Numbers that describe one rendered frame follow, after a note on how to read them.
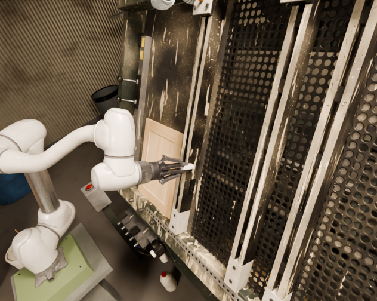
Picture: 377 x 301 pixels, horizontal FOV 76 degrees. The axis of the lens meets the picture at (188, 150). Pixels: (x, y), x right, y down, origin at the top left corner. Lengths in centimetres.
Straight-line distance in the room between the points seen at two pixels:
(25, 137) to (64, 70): 399
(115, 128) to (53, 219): 90
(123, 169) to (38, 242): 83
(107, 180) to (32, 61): 437
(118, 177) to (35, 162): 35
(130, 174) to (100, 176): 10
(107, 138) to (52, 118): 443
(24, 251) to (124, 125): 97
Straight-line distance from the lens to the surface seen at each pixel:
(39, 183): 146
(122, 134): 84
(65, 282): 160
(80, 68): 529
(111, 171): 87
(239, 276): 104
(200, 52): 108
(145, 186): 157
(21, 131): 129
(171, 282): 212
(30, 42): 511
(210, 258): 121
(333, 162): 78
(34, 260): 161
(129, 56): 176
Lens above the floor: 193
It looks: 35 degrees down
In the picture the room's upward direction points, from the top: 20 degrees counter-clockwise
